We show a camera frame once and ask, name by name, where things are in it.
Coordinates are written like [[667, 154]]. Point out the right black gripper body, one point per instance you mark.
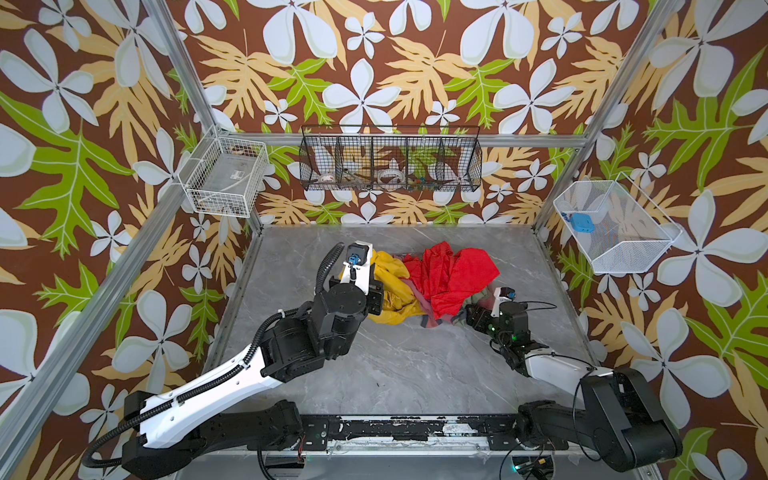
[[477, 315]]

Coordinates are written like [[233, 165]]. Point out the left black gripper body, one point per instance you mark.
[[367, 304]]

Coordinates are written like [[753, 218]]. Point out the yellow cloth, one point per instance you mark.
[[399, 302]]

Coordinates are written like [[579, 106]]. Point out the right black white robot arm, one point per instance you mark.
[[614, 416]]

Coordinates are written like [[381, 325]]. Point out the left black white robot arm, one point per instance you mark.
[[163, 433]]

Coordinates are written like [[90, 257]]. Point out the olive green cloth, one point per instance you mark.
[[485, 299]]

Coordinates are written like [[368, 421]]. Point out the red cloth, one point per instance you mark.
[[446, 279]]

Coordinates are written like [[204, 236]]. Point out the pink ribbed cloth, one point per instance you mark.
[[428, 319]]

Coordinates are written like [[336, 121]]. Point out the blue object in basket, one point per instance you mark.
[[579, 222]]

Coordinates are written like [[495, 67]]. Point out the white bowl in basket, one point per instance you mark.
[[390, 176]]

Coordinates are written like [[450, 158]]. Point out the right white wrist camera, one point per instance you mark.
[[501, 295]]

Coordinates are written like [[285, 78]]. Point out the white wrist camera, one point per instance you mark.
[[358, 265], [501, 295]]

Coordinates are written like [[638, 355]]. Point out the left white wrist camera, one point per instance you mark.
[[358, 265]]

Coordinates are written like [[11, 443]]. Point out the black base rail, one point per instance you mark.
[[494, 432]]

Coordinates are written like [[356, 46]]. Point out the white wire basket right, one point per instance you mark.
[[632, 232]]

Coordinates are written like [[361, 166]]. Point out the white wire basket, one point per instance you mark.
[[223, 174], [632, 232]]

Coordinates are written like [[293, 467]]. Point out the black wire basket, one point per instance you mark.
[[433, 158]]

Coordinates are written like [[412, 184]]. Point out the white wire basket left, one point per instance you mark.
[[223, 174]]

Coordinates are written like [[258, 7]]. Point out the aluminium left side rail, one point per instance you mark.
[[36, 402]]

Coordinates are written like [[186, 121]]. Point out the aluminium frame post right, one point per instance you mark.
[[636, 55]]

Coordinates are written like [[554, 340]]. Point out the aluminium frame post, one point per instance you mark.
[[182, 63], [636, 55]]

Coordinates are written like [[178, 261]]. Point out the aluminium frame post left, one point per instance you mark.
[[182, 63]]

